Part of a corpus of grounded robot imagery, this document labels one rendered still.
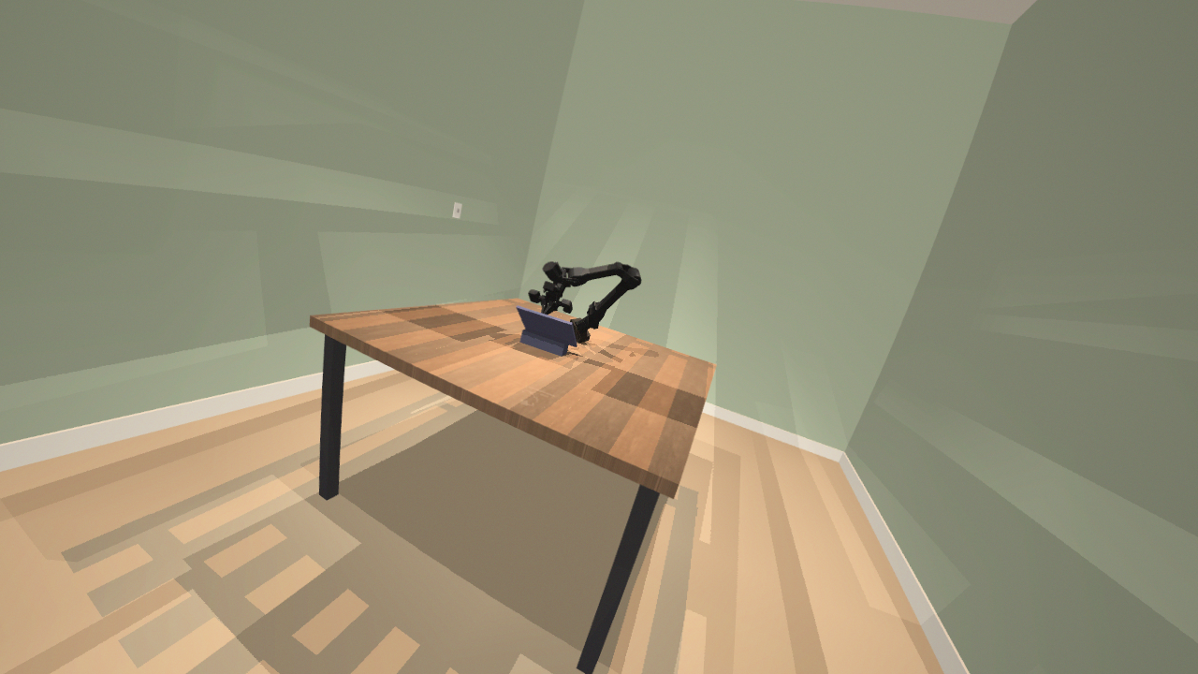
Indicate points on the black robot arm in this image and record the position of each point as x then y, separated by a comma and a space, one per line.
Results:
577, 276

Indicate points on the lavender switch panel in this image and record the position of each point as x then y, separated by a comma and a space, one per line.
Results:
546, 332

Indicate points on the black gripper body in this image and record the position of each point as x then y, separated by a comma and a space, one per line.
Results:
535, 296

